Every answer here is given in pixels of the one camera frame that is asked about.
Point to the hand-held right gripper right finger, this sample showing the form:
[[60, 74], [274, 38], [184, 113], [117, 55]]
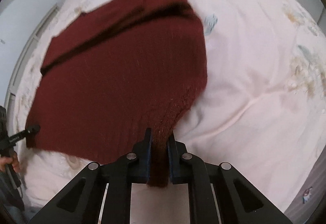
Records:
[[176, 163]]

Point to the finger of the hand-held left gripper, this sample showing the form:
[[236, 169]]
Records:
[[14, 175], [29, 130]]

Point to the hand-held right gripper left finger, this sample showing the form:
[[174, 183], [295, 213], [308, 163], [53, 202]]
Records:
[[142, 163]]

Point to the dark red knitted sweater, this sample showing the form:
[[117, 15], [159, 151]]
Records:
[[114, 74]]

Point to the person's left hand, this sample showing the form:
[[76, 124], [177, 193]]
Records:
[[11, 161]]

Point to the person's dark clothing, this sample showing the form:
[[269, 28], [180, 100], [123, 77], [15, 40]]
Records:
[[11, 198]]

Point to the pink floral bed blanket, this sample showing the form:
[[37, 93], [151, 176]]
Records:
[[254, 86]]

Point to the grey printed bed sheet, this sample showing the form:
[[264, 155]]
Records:
[[313, 183]]

